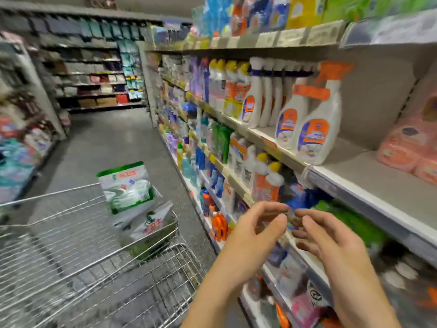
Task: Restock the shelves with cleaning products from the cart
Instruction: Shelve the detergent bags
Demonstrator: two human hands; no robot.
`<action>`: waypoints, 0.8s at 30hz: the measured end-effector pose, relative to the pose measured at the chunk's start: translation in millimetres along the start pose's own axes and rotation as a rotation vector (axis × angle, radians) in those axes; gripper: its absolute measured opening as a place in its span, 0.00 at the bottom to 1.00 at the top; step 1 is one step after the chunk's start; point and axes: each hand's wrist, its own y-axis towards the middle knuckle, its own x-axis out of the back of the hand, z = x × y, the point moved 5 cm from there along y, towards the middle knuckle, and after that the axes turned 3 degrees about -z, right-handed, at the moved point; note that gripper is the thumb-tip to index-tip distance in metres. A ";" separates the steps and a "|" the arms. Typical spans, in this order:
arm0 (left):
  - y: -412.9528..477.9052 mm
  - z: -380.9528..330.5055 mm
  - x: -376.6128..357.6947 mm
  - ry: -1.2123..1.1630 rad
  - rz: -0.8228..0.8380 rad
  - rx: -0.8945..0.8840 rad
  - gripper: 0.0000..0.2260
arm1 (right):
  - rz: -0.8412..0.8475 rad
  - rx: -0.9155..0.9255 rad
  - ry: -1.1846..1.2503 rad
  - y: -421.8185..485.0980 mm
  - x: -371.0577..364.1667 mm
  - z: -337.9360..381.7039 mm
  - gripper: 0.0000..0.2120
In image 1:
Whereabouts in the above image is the row of white green-capped bottles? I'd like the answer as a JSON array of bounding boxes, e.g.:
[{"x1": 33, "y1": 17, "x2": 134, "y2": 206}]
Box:
[{"x1": 314, "y1": 201, "x2": 388, "y2": 248}]

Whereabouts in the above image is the orange promo sign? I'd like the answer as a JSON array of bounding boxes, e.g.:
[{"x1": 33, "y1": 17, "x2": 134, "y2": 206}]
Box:
[{"x1": 263, "y1": 138, "x2": 282, "y2": 161}]

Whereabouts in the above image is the store shelving with refill pouches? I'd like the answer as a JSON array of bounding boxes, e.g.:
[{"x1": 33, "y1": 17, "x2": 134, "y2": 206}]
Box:
[{"x1": 0, "y1": 34, "x2": 69, "y2": 209}]

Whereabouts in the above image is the cluster of orange trigger sprayers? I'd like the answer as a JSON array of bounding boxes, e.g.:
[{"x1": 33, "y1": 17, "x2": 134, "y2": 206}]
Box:
[{"x1": 201, "y1": 191, "x2": 230, "y2": 243}]

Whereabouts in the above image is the row of yellow-capped cleaner bottles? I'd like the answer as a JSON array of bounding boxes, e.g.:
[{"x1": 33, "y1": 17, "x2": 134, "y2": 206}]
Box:
[{"x1": 208, "y1": 59, "x2": 252, "y2": 118}]

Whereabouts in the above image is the pink twin spray bottle pack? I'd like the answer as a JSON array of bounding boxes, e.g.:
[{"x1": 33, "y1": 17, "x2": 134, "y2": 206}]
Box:
[{"x1": 377, "y1": 65, "x2": 437, "y2": 186}]

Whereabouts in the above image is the white orange-trigger spray bottle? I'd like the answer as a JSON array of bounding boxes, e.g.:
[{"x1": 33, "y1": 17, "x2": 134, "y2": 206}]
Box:
[
  {"x1": 275, "y1": 78, "x2": 311, "y2": 152},
  {"x1": 297, "y1": 61, "x2": 355, "y2": 166}
]

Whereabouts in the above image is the grey shopping cart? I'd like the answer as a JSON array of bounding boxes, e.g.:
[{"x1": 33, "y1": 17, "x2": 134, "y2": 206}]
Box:
[{"x1": 0, "y1": 181, "x2": 206, "y2": 328}]

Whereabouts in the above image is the person's right hand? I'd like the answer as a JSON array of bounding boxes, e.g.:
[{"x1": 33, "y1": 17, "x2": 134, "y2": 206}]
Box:
[{"x1": 292, "y1": 208, "x2": 383, "y2": 298}]

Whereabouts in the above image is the row of green pump bottles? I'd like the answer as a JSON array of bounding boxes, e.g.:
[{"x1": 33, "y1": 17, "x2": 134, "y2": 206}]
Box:
[{"x1": 324, "y1": 0, "x2": 437, "y2": 25}]

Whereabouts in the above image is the person's left hand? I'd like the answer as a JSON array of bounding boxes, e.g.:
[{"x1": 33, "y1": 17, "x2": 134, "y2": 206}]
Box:
[{"x1": 217, "y1": 201, "x2": 291, "y2": 286}]

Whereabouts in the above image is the person's right forearm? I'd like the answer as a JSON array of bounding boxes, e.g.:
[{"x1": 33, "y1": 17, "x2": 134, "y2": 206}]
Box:
[{"x1": 335, "y1": 283, "x2": 404, "y2": 328}]

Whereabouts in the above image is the clear-wrapped white bottle pack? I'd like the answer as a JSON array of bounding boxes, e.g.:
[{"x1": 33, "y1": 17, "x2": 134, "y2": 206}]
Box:
[{"x1": 229, "y1": 133, "x2": 257, "y2": 192}]

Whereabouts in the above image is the round patterned wall ornament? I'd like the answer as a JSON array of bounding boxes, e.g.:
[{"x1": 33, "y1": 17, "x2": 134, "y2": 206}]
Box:
[{"x1": 85, "y1": 0, "x2": 117, "y2": 10}]

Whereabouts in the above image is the yellow-capped pink-label cleaner bottle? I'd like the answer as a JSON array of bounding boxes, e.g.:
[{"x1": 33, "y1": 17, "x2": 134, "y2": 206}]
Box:
[
  {"x1": 253, "y1": 152, "x2": 270, "y2": 202},
  {"x1": 263, "y1": 160, "x2": 286, "y2": 202}
]

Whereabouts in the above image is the row of purple cleaner bottles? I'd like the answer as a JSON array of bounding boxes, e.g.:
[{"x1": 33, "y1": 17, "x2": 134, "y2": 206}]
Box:
[{"x1": 188, "y1": 56, "x2": 211, "y2": 103}]

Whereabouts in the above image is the yellow cleaner pack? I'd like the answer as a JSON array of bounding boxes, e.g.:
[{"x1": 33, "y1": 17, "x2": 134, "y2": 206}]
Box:
[{"x1": 287, "y1": 0, "x2": 329, "y2": 30}]

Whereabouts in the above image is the cluster of green cleaner bottles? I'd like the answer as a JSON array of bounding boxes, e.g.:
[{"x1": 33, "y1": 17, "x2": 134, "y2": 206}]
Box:
[{"x1": 210, "y1": 123, "x2": 234, "y2": 161}]

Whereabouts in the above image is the cluster of teal cleaner bottles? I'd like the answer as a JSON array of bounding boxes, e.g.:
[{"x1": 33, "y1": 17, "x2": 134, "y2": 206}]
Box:
[{"x1": 176, "y1": 143, "x2": 199, "y2": 186}]

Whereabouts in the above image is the white price tag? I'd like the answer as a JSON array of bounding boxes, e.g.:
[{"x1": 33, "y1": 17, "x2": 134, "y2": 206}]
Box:
[
  {"x1": 306, "y1": 20, "x2": 349, "y2": 46},
  {"x1": 276, "y1": 27, "x2": 308, "y2": 48}
]

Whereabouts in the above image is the distant store shelving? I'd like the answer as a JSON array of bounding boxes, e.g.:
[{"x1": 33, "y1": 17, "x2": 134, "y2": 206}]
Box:
[{"x1": 0, "y1": 3, "x2": 147, "y2": 113}]

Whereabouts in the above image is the cluster of blue cleaner bottles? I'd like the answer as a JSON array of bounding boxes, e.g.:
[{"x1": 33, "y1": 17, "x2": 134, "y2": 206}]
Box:
[{"x1": 194, "y1": 143, "x2": 226, "y2": 200}]

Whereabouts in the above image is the large green white cleaner pouch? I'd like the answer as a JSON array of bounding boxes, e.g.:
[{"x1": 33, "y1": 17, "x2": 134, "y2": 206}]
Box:
[
  {"x1": 97, "y1": 160, "x2": 157, "y2": 216},
  {"x1": 112, "y1": 198, "x2": 180, "y2": 260}
]

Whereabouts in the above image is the row of blue cleaner packs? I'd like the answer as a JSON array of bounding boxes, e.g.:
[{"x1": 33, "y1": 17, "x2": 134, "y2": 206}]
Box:
[{"x1": 191, "y1": 0, "x2": 288, "y2": 38}]

